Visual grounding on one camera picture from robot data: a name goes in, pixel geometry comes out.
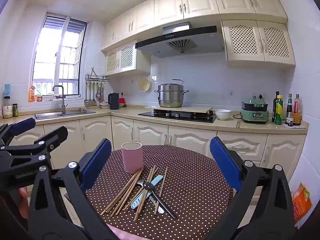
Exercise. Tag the cream base kitchen cabinets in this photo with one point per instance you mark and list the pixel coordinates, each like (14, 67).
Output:
(187, 137)

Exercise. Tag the stacked small bowls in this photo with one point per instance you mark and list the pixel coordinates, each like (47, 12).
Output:
(104, 105)

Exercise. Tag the pink cup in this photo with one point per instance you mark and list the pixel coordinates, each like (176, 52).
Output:
(132, 160)

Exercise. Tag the cream wall cabinet row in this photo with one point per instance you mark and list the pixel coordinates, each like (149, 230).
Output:
(200, 0)

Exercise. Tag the black range hood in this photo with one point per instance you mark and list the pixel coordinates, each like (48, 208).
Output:
(175, 37)

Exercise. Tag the pile of wooden chopsticks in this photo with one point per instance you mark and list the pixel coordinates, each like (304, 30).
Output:
(125, 192)

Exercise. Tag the light blue sheathed knife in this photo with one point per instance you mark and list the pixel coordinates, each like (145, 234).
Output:
(147, 192)

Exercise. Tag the kitchen window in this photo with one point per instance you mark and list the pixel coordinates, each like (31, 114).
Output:
(65, 55)

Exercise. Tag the metal sink faucet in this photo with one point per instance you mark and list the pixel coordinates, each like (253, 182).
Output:
(63, 100)

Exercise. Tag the green yellow label bottle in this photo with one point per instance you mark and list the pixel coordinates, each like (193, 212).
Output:
(279, 112)

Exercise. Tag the red container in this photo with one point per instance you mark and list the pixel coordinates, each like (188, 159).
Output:
(122, 102)

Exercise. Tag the stainless steel sink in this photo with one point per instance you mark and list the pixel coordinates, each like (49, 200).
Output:
(65, 113)

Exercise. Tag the orange plastic bag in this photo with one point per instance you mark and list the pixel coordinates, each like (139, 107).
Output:
(301, 202)

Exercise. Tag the orange bottle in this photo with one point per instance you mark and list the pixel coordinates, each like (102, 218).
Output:
(31, 95)

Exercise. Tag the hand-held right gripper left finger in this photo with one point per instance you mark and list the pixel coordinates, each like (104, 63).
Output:
(96, 162)

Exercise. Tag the black gas stove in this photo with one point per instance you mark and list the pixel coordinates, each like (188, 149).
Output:
(175, 116)

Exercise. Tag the white bowl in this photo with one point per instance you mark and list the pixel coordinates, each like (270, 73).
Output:
(223, 114)

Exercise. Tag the dark sauce bottle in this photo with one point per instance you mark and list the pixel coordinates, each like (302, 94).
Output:
(289, 107)

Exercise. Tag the small dark green jar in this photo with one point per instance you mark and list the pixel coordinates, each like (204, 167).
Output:
(15, 110)

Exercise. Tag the metal spoon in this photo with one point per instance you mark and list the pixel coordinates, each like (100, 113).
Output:
(141, 182)

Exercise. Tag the blue top bottle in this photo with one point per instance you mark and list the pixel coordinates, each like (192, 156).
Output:
(7, 90)

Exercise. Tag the thin wooden chopstick pair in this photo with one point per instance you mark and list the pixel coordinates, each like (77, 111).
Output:
(238, 124)

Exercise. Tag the pale yellow round wall basket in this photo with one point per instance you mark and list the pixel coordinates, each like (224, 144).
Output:
(145, 83)

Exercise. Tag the beige stove cover board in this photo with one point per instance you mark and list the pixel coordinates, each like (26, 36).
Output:
(197, 110)

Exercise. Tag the small lattice door wall cabinet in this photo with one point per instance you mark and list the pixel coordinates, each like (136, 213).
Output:
(125, 57)

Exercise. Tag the large lattice door wall cabinet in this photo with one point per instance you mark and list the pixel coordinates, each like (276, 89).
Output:
(257, 42)

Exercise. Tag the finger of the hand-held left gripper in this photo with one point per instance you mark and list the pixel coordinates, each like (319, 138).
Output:
(56, 135)
(23, 126)

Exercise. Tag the green electric cooker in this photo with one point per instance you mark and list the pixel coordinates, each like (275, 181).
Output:
(255, 112)

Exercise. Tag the stainless steel steamer pot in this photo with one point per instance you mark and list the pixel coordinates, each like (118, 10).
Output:
(171, 97)

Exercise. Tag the red label sauce bottle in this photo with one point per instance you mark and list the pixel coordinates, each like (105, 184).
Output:
(297, 110)

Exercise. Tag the metal wall utensil rack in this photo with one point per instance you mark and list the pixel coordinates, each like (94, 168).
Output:
(97, 78)

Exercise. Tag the black electric kettle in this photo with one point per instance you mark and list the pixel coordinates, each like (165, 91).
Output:
(114, 101)

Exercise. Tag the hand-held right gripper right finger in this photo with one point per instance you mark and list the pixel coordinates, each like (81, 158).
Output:
(225, 165)

